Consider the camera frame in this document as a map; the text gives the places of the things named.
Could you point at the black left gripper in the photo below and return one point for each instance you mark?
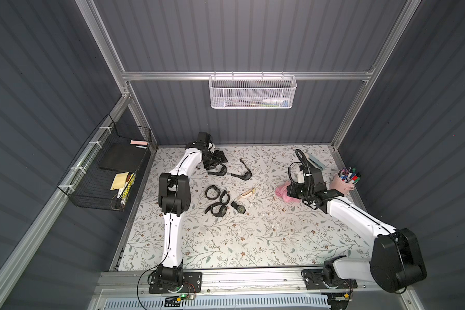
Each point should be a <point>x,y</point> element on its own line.
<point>217,158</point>

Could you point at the black notebook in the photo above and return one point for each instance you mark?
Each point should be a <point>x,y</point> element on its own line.
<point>123,158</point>

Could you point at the yellow sticky note pad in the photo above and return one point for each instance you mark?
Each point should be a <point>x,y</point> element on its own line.
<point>119,181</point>

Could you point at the coloured markers bunch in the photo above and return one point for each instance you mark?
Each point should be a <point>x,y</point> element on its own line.
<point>349,175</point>

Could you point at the pink pen cup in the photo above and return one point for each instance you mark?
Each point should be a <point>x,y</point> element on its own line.
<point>341,186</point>

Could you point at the green dial watch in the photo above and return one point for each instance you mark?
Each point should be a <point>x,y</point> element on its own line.
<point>239,208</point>

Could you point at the black wire basket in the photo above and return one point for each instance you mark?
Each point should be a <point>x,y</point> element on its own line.
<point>103,174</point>

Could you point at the black strap wristwatch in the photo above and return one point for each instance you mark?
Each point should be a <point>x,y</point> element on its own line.
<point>247,175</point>

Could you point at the pink cloth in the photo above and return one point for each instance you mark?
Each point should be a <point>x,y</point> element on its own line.
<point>282,192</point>

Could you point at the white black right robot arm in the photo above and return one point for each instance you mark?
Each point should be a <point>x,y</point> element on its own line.
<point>395,261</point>

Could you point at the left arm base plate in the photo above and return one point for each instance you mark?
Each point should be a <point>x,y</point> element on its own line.
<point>188,282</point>

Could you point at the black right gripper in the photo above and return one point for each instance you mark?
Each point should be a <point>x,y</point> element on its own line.
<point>298,190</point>

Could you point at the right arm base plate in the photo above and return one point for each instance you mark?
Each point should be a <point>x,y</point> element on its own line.
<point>325,279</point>

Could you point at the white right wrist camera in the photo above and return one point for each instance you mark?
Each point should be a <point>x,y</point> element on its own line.
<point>300,177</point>

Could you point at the white wire basket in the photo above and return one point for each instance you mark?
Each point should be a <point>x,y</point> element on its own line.
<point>252,91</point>

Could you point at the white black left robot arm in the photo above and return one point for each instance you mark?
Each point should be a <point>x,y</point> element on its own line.
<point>174,199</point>

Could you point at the beige strap watch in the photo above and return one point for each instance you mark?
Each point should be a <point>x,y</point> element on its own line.
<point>248,193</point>

